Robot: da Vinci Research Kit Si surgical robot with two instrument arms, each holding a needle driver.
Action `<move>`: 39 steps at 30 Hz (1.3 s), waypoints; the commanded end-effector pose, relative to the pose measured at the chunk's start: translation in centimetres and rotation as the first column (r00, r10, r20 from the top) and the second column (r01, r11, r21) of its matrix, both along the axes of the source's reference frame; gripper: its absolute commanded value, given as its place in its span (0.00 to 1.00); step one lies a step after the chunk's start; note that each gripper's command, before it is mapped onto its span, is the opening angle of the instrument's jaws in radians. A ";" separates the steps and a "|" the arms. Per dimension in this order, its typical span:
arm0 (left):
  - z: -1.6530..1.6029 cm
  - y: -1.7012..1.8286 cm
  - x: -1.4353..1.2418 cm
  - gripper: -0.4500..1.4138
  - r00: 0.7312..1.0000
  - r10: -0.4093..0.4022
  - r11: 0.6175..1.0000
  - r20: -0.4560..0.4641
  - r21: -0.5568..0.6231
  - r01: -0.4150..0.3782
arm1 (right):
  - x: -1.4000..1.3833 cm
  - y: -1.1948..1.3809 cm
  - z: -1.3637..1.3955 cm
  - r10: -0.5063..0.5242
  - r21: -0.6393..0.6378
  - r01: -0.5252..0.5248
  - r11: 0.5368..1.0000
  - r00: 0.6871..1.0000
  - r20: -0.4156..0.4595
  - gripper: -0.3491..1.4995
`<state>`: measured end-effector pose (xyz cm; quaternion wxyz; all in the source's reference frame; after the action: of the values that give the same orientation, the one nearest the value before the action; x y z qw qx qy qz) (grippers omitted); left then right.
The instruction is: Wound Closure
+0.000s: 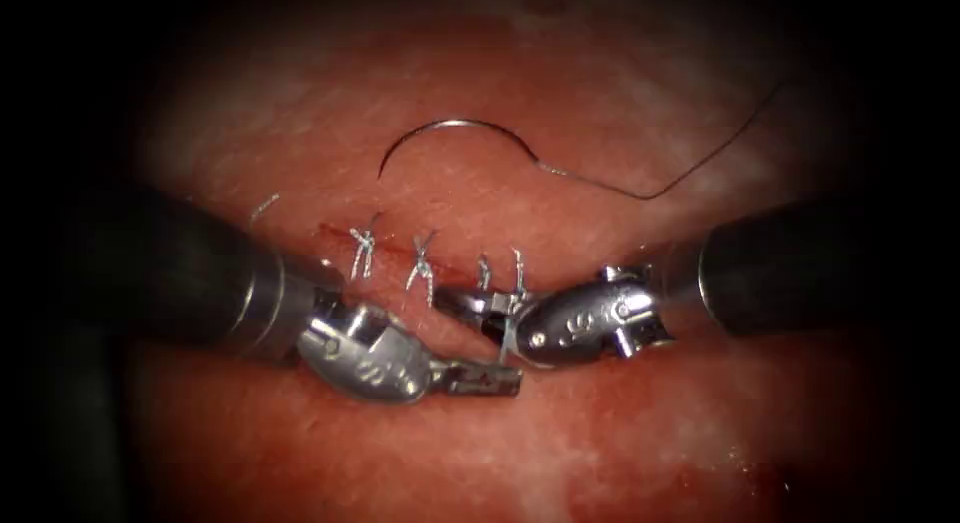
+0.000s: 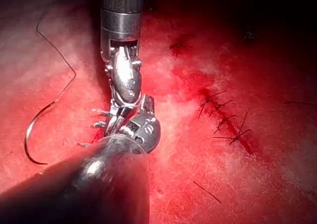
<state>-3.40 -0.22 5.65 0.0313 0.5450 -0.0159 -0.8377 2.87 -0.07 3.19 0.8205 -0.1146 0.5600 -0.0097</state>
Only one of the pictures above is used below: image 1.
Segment right arm needle driver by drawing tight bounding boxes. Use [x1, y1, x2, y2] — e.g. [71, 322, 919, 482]
[515, 264, 676, 368]

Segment left arm needle driver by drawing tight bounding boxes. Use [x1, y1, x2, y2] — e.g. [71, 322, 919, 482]
[298, 286, 438, 405]

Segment right arm needle driver jaw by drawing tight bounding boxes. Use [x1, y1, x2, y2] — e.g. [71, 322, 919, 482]
[482, 320, 520, 357]
[434, 287, 538, 327]

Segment left arm needle driver jaw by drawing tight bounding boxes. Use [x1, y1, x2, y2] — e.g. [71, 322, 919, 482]
[440, 381, 524, 399]
[429, 359, 524, 384]

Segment blue thread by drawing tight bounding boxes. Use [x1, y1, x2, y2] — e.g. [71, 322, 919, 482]
[535, 78, 790, 203]

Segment tissue pad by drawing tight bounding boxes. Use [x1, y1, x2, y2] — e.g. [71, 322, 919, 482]
[112, 0, 894, 523]

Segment curved steel needle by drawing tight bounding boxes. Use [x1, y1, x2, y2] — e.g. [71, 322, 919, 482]
[376, 117, 541, 182]

